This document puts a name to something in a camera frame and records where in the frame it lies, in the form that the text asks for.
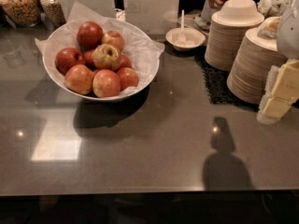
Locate white wrapped packets pile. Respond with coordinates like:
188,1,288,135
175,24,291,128
257,0,299,19

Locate yellow-green centre apple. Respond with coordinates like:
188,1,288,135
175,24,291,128
93,44,121,71

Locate glass cereal jar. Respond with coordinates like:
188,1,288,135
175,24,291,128
0,0,40,27
40,0,65,28

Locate red-yellow front centre apple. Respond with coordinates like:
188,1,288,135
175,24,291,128
93,69,121,98

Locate small white bowl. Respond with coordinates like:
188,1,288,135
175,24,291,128
165,28,206,51

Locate red-yellow front left apple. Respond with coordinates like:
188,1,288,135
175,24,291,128
64,64,94,95

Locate red-yellow apple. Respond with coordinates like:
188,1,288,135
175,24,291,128
64,64,94,95
93,69,121,98

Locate pale red back apple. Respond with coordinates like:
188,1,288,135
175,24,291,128
101,30,124,51

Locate dark red top apple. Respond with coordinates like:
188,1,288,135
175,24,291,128
77,21,103,50

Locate right glass cereal jar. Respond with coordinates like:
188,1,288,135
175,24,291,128
40,0,65,28

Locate right stack paper bowls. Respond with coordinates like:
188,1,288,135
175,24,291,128
227,27,287,105

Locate left stack paper bowls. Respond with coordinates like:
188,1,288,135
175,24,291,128
205,0,264,71

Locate large white bowl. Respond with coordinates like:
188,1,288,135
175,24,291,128
42,17,161,103

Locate white paper bowl liner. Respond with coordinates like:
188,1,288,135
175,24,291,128
36,1,164,102

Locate red apple behind centre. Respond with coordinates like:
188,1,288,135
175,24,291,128
121,54,132,68

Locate small hidden red apple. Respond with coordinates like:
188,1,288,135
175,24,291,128
83,49,96,70

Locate left glass cereal jar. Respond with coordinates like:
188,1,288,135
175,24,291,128
0,0,40,27

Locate white paper cup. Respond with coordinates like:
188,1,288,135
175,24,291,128
194,0,217,30

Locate stack paper bowls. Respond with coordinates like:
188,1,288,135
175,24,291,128
205,0,264,71
227,27,287,105

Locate red front right apple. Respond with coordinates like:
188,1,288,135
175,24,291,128
117,67,139,91

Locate dark red apple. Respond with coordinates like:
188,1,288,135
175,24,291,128
55,48,85,75
77,21,103,50

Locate dark red left apple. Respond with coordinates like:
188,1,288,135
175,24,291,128
55,48,85,75

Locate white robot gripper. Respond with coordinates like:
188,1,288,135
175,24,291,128
257,0,299,124

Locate black mesh mat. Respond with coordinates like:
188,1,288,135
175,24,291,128
199,58,252,106

